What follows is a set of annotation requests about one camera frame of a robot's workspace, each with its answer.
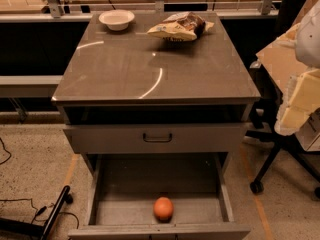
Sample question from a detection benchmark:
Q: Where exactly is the black floor cable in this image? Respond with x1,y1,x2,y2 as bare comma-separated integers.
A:
0,197,80,230

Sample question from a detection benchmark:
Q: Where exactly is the cardboard box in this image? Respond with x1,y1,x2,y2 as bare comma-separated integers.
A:
257,0,320,151

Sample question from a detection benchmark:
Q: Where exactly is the orange fruit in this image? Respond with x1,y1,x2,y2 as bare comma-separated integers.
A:
153,197,174,221

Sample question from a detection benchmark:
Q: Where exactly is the open middle drawer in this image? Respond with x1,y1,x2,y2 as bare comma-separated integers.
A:
69,153,250,240

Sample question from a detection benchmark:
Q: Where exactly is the yellow chip bag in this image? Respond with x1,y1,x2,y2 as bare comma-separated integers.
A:
147,12,214,42

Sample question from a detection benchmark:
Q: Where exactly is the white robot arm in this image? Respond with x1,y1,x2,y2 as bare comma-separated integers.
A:
274,1,320,136

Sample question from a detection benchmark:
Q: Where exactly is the black stand leg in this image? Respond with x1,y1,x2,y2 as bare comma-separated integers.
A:
0,185,73,240

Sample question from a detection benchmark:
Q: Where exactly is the black office chair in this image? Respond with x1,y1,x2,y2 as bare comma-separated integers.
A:
245,61,320,199

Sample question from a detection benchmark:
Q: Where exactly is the grey side shelf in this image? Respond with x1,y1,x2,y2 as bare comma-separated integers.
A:
0,76,62,98

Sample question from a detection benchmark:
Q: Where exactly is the closed top drawer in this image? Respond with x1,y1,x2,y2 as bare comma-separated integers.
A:
64,123,245,154

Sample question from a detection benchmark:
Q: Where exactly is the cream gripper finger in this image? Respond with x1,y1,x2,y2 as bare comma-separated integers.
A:
274,69,320,136

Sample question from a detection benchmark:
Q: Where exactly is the white bowl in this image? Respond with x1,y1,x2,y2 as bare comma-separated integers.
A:
99,10,135,31

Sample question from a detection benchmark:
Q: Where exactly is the grey metal drawer cabinet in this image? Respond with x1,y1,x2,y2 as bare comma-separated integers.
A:
51,10,262,240

